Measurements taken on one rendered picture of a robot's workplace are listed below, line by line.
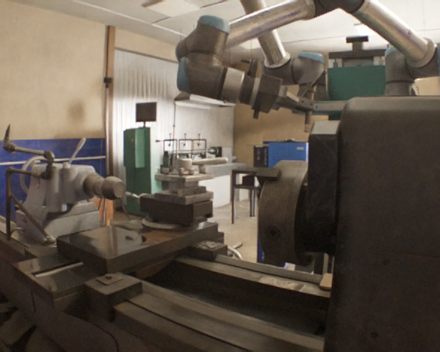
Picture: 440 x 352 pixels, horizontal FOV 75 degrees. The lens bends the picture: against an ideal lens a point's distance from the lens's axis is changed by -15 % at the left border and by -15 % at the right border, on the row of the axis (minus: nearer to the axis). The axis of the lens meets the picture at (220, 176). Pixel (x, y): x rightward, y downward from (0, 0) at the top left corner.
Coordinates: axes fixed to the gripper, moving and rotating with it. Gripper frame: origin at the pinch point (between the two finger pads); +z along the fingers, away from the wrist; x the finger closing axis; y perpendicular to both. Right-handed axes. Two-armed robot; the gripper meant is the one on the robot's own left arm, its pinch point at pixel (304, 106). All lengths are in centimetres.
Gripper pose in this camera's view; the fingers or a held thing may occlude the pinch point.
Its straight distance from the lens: 89.3
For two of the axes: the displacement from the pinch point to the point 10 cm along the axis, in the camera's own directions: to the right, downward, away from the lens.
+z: 9.7, 2.4, 0.2
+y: -2.3, 9.6, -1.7
